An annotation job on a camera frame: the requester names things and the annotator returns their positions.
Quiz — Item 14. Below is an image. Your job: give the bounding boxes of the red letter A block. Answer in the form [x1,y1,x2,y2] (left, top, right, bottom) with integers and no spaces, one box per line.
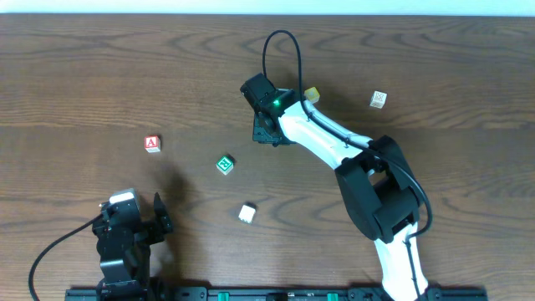
[144,135,161,153]

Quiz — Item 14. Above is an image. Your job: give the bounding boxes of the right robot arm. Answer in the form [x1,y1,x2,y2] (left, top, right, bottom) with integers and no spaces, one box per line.
[241,87,429,300]

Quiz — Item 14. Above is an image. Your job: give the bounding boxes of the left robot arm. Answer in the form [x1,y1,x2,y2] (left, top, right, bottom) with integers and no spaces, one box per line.
[92,189,173,300]

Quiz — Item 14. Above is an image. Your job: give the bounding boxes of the green letter wooden block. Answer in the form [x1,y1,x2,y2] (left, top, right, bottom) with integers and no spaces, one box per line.
[216,156,234,175]

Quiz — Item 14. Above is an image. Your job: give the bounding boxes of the yellow top wooden block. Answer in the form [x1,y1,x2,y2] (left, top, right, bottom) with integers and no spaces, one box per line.
[303,87,320,104]

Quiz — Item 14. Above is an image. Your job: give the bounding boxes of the white plain wooden block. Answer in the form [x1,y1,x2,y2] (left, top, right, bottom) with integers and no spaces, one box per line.
[238,204,257,224]

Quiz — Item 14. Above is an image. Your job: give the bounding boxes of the plain patterned wooden block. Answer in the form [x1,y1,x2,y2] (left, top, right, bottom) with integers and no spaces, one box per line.
[369,91,387,109]

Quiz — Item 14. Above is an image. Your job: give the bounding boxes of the left black cable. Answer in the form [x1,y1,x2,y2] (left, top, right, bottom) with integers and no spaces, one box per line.
[28,213,104,301]

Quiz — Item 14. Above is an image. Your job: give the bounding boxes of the black cable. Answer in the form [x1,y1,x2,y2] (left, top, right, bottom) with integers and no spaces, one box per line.
[28,213,104,301]
[262,29,434,301]

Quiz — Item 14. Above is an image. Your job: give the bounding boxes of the right black cable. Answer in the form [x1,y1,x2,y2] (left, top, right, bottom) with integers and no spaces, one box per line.
[262,29,434,301]

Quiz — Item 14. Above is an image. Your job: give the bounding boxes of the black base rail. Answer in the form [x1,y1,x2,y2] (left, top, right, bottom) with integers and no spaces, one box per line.
[64,285,489,301]

